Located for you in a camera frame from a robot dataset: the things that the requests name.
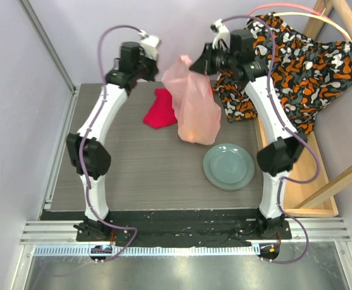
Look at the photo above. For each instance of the aluminium rail frame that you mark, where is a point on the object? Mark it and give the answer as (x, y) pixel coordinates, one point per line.
(58, 151)

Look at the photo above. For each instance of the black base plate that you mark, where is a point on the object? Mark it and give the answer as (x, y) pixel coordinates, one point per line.
(176, 228)

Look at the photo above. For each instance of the red cloth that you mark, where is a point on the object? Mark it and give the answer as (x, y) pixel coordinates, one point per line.
(161, 113)

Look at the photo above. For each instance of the pink hoop tube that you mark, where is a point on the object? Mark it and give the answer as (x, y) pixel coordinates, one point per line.
(286, 5)

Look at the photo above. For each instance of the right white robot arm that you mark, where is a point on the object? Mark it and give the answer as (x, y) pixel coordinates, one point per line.
(233, 51)

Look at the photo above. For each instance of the wooden tray frame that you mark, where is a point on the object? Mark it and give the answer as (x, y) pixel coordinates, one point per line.
(316, 199)

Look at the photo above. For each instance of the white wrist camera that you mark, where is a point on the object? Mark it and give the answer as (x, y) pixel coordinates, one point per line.
(222, 35)
(150, 45)

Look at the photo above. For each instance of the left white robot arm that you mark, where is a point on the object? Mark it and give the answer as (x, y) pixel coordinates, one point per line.
(86, 147)

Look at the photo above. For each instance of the patterned orange black fabric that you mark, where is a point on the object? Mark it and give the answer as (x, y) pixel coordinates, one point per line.
(307, 75)

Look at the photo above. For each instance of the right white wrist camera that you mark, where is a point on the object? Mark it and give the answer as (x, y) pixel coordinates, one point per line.
(222, 35)

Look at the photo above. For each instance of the grey-green plate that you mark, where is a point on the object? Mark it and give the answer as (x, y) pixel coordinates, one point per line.
(228, 167)

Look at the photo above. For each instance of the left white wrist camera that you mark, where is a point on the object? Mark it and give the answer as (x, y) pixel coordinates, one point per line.
(150, 45)

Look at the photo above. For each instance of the pink plastic bag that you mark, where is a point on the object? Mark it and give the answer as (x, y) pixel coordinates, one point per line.
(198, 115)

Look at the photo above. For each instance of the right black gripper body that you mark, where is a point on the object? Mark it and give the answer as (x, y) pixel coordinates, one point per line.
(210, 57)

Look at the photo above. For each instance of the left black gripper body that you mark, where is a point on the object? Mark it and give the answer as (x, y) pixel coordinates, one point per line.
(144, 69)

